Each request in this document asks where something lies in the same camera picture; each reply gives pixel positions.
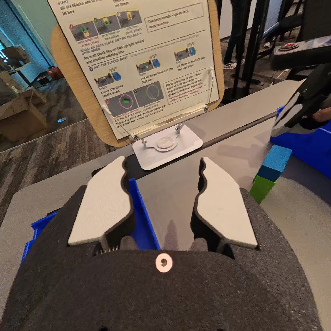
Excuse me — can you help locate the blue plastic bin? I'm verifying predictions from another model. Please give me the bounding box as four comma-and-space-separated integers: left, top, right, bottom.
269, 106, 331, 179
21, 179, 161, 264

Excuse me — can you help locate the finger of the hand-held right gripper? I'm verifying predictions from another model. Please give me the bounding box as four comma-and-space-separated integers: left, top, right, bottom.
272, 92, 303, 137

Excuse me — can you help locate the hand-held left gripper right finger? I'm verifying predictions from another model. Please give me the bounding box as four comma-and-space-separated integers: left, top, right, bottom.
191, 157, 258, 249

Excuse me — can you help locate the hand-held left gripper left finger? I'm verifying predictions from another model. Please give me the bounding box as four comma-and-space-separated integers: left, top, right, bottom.
68, 156, 136, 247

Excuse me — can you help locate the cardboard box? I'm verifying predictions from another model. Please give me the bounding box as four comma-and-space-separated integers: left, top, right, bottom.
0, 88, 49, 143

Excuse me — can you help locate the red container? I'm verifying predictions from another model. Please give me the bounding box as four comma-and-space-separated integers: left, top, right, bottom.
48, 66, 65, 81

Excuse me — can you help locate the blue arch block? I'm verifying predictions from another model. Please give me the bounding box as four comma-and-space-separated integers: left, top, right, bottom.
257, 145, 293, 182

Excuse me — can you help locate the printed instruction sheet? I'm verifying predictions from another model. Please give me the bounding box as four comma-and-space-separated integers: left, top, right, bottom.
48, 0, 220, 140

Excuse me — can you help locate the wooden document stand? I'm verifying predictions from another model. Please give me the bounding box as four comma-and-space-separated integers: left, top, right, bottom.
50, 0, 225, 171

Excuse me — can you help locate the lime green plank block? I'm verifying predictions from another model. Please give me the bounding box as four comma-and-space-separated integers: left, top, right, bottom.
249, 175, 277, 204

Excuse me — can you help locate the person's right hand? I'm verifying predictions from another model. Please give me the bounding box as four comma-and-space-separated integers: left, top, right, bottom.
313, 106, 331, 124

